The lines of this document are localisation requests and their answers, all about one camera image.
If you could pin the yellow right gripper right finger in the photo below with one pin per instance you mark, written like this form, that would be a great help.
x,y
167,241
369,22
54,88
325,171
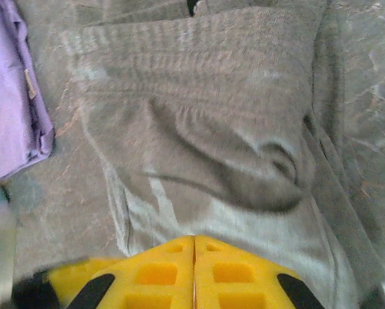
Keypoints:
x,y
231,280

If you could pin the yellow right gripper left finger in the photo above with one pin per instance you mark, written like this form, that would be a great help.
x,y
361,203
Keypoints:
x,y
154,280

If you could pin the grey knit garment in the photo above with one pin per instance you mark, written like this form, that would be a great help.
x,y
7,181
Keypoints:
x,y
195,112

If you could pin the purple shirt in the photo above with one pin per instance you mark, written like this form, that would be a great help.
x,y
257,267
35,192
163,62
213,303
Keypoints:
x,y
5,80

